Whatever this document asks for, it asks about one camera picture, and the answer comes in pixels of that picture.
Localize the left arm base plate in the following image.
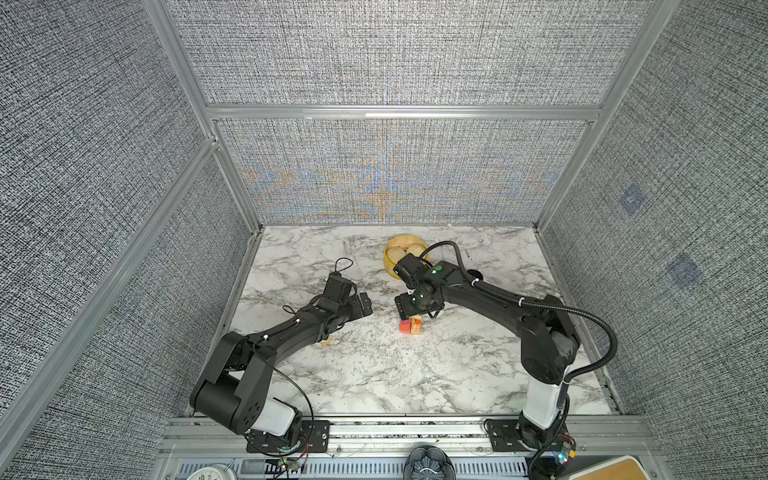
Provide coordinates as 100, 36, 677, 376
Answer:
244, 419, 331, 457

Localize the plain natural wood block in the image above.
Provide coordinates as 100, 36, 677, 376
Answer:
410, 318, 422, 335

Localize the wooden board corner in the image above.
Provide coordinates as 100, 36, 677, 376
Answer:
566, 456, 650, 480

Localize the aluminium front rail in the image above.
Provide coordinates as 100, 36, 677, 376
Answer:
158, 414, 661, 458

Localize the right steamed bun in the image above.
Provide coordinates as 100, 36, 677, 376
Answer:
406, 244, 426, 257

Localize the yellow bamboo steamer basket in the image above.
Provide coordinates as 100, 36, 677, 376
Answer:
383, 235, 427, 279

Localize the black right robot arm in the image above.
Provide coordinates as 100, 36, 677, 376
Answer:
394, 254, 618, 451

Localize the white clock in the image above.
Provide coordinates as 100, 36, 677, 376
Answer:
187, 464, 238, 480

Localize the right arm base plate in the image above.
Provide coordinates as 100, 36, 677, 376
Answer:
483, 418, 540, 453

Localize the black round knob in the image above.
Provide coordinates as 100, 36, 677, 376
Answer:
402, 445, 456, 480

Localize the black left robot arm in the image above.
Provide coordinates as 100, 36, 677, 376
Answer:
189, 271, 373, 456

